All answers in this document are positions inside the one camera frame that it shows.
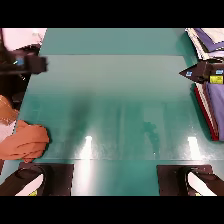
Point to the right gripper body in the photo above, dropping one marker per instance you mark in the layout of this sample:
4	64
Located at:
199	72

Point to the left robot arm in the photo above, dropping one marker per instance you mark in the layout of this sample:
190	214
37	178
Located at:
13	63

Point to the purple garment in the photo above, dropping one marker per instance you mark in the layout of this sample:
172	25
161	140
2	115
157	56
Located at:
210	42

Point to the red garment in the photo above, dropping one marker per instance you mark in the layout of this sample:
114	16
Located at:
206	116

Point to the orange garment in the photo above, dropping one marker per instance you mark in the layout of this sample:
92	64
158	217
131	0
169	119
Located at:
28	141

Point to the brown patterned garment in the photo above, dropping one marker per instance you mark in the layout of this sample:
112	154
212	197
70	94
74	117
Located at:
6	108

